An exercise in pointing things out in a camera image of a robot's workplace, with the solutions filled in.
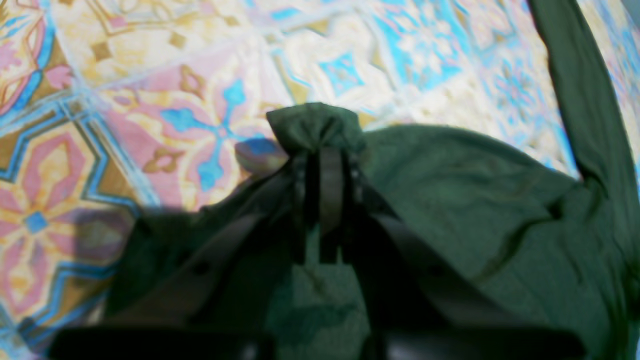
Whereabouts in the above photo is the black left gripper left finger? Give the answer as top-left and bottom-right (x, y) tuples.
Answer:
(50, 151), (319, 360)

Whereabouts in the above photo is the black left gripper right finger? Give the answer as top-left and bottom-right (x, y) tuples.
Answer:
(320, 148), (586, 360)

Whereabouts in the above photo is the dark green long-sleeve shirt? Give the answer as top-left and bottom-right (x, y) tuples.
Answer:
(105, 0), (640, 360)

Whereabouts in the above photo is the patterned colourful tablecloth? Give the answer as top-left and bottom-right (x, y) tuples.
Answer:
(1, 0), (639, 360)

